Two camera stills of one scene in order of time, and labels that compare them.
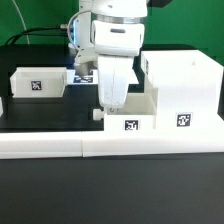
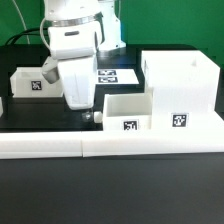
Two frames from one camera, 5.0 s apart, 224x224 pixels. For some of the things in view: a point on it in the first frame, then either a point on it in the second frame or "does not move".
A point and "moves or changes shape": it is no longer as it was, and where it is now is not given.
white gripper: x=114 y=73 → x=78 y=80
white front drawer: x=137 y=112 moves or changes shape
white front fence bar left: x=41 y=145 does not move
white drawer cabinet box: x=185 y=85 does not move
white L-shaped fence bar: x=100 y=143 does not move
